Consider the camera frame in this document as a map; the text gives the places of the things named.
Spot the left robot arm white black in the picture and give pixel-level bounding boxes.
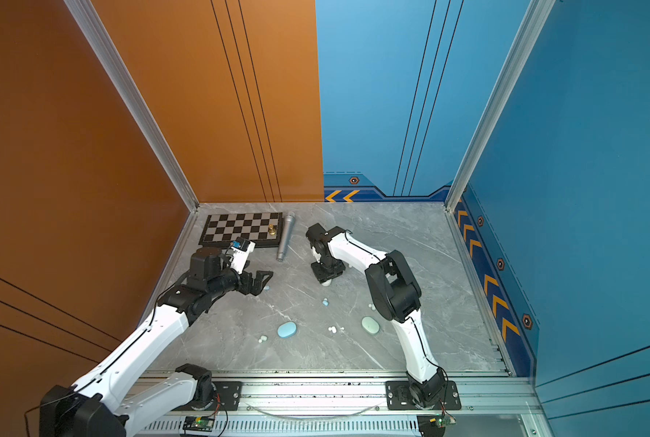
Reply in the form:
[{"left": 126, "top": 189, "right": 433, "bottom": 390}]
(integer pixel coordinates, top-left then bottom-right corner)
[{"left": 39, "top": 238, "right": 273, "bottom": 436}]

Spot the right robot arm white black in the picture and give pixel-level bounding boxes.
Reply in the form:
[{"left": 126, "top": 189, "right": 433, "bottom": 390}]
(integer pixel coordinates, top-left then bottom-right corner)
[{"left": 306, "top": 223, "right": 450, "bottom": 409}]

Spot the blue earbud charging case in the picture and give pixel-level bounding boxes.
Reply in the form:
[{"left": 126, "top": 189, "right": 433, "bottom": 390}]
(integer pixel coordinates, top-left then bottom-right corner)
[{"left": 277, "top": 322, "right": 298, "bottom": 339}]

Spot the green earbud charging case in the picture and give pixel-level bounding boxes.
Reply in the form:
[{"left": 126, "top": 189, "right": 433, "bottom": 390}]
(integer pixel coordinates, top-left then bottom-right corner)
[{"left": 361, "top": 316, "right": 381, "bottom": 335}]

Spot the black white chessboard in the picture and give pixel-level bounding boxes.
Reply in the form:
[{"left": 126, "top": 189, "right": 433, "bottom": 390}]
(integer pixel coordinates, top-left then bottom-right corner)
[{"left": 198, "top": 212, "right": 284, "bottom": 249}]

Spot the silver microphone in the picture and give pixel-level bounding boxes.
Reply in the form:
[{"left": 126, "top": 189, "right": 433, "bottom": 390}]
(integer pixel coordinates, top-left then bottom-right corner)
[{"left": 277, "top": 211, "right": 296, "bottom": 262}]

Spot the left green circuit board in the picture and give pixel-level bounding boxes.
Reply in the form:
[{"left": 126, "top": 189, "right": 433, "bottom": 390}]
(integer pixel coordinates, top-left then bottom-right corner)
[{"left": 181, "top": 416, "right": 217, "bottom": 435}]

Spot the green circuit board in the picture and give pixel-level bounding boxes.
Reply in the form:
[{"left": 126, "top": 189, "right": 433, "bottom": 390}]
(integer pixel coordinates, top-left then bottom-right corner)
[
  {"left": 430, "top": 414, "right": 457, "bottom": 428},
  {"left": 181, "top": 416, "right": 217, "bottom": 435}
]

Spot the right green circuit board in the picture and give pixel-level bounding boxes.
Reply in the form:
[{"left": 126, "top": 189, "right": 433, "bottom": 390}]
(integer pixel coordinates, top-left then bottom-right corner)
[{"left": 430, "top": 414, "right": 457, "bottom": 428}]

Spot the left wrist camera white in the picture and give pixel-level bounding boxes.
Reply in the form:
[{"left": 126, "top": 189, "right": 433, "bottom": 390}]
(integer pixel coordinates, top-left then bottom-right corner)
[{"left": 228, "top": 237, "right": 256, "bottom": 274}]

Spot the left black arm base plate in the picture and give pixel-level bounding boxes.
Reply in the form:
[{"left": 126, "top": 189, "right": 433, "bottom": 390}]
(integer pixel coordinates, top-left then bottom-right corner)
[{"left": 174, "top": 381, "right": 243, "bottom": 413}]

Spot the aluminium front rail frame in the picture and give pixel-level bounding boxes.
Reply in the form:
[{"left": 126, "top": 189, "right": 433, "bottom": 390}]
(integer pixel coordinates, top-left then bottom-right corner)
[{"left": 212, "top": 373, "right": 552, "bottom": 436}]

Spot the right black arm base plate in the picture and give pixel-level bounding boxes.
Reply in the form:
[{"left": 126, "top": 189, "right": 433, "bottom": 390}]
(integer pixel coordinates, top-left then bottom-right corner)
[{"left": 384, "top": 381, "right": 462, "bottom": 412}]

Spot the left aluminium corner post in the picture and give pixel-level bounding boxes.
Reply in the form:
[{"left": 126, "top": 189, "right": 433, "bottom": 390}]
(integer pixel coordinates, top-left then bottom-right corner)
[{"left": 64, "top": 0, "right": 200, "bottom": 212}]

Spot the aluminium corner post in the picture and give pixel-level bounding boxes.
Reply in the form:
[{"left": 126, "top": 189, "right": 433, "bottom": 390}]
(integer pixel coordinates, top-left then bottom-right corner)
[
  {"left": 64, "top": 0, "right": 200, "bottom": 212},
  {"left": 445, "top": 0, "right": 555, "bottom": 213}
]

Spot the right aluminium corner post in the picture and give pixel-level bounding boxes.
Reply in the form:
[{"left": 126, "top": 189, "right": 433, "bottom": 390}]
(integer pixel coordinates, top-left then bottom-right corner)
[{"left": 445, "top": 0, "right": 555, "bottom": 213}]

